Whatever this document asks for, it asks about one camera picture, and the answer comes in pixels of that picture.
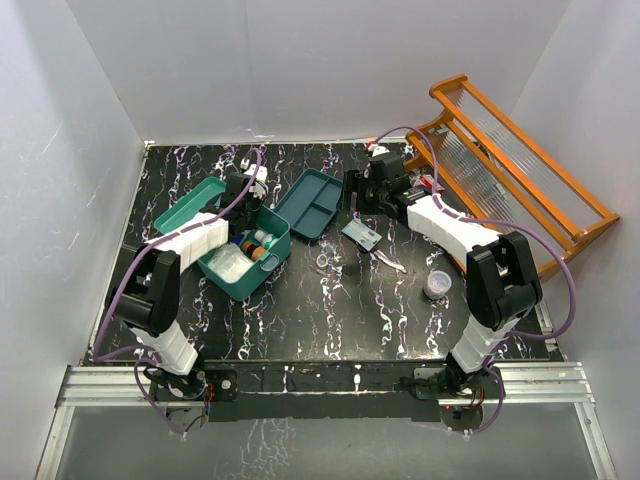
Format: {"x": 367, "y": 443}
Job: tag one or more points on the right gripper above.
{"x": 355, "y": 182}

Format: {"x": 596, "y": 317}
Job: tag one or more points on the orange wooden shelf rack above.
{"x": 496, "y": 170}

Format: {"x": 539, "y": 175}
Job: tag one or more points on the green medicine box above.
{"x": 205, "y": 198}

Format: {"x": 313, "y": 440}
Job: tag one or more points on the blue white medicine box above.
{"x": 239, "y": 239}

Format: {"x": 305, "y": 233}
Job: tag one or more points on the brown medicine bottle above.
{"x": 253, "y": 250}

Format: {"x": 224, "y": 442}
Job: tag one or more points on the small metal scissors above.
{"x": 381, "y": 256}

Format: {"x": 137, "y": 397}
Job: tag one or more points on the dark teal divider tray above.
{"x": 310, "y": 204}

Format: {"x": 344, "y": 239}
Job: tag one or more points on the clear round container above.
{"x": 437, "y": 285}

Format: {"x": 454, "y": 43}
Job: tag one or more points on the red white small box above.
{"x": 428, "y": 182}

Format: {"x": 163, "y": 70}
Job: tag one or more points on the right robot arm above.
{"x": 502, "y": 284}

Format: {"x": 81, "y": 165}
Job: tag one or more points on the white gauze pack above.
{"x": 229, "y": 263}

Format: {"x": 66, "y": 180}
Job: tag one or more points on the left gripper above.
{"x": 256, "y": 204}

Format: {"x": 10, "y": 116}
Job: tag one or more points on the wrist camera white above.
{"x": 249, "y": 169}
{"x": 375, "y": 149}

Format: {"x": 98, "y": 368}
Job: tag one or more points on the blue white blister card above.
{"x": 361, "y": 235}

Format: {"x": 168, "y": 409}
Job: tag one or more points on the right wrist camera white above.
{"x": 375, "y": 149}

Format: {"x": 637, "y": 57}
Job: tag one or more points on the white medicine bottle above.
{"x": 265, "y": 239}

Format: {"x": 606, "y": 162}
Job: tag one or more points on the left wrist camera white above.
{"x": 249, "y": 169}

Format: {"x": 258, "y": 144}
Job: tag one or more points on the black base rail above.
{"x": 421, "y": 391}

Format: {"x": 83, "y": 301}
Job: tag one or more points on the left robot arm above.
{"x": 146, "y": 282}

